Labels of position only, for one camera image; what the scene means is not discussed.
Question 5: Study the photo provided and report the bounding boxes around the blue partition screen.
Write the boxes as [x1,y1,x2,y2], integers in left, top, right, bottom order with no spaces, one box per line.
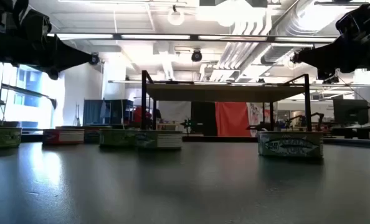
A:
[83,99,135,127]

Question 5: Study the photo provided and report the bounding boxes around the wooden shelf with black legs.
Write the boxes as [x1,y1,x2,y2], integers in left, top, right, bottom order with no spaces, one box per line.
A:
[140,70,313,132]

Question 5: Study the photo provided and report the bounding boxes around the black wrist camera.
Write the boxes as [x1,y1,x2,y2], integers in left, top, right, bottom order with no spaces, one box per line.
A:
[12,6,52,41]
[334,2,370,43]

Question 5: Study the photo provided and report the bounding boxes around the black monitor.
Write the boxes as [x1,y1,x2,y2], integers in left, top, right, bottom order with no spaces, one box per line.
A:
[333,98,369,126]

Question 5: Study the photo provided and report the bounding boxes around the thin ceiling light strip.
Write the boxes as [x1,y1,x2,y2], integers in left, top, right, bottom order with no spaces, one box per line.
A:
[107,80,298,85]

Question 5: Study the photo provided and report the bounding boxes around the black window rail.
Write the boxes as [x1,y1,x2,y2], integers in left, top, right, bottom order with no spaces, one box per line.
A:
[0,77,58,110]

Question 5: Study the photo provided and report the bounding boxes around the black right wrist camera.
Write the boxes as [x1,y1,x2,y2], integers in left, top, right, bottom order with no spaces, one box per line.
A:
[334,2,370,43]

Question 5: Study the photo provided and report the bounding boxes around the colourful poster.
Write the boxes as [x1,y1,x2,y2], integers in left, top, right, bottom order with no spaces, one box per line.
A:
[249,102,272,127]

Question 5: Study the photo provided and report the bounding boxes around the white ceiling pipes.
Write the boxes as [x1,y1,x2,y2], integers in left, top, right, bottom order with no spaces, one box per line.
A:
[217,18,268,71]

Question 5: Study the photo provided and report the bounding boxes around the black ceiling spotlights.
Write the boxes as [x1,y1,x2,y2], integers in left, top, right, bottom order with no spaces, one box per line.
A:
[290,49,301,65]

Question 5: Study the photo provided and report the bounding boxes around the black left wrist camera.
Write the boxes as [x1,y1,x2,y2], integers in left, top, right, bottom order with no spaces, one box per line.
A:
[12,6,52,41]

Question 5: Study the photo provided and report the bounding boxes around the white cloth backdrop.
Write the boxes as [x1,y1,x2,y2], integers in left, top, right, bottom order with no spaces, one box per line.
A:
[158,101,192,124]

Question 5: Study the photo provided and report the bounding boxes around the black beam with light strips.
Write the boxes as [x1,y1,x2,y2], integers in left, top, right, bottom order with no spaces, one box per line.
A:
[47,32,338,44]

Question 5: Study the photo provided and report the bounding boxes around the gold-lidded albacore tuna can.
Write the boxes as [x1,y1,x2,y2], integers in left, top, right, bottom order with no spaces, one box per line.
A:
[0,126,22,149]
[257,130,325,159]

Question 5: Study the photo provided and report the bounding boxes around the green albacore tuna can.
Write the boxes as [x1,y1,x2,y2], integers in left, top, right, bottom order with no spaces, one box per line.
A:
[99,128,138,148]
[135,129,183,150]

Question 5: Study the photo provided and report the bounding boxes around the small black ceiling device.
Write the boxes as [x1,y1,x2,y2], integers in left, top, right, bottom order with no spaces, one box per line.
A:
[316,68,341,85]

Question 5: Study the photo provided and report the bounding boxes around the silver ventilation duct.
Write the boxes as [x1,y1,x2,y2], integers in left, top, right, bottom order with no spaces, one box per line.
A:
[261,0,341,65]

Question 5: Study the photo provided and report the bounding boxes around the ceiling track light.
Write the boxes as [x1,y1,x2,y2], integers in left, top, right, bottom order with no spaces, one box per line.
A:
[314,1,370,7]

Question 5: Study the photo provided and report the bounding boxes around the black panel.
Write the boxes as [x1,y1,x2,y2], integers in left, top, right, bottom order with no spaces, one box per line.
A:
[190,101,217,137]

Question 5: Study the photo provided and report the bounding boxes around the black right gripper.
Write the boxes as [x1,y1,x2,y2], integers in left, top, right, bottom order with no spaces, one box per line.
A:
[296,32,370,74]

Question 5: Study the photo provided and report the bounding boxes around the dark desk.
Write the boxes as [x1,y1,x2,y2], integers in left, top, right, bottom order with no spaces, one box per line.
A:
[330,125,370,140]

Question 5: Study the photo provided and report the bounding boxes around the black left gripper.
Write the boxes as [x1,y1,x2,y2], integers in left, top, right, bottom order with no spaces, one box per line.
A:
[0,30,94,79]

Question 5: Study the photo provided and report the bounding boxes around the wooden workbench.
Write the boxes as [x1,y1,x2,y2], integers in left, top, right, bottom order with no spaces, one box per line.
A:
[156,123,182,131]

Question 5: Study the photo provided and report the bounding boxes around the red cloth banner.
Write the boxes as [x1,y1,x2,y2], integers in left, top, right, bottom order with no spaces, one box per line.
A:
[215,102,252,138]

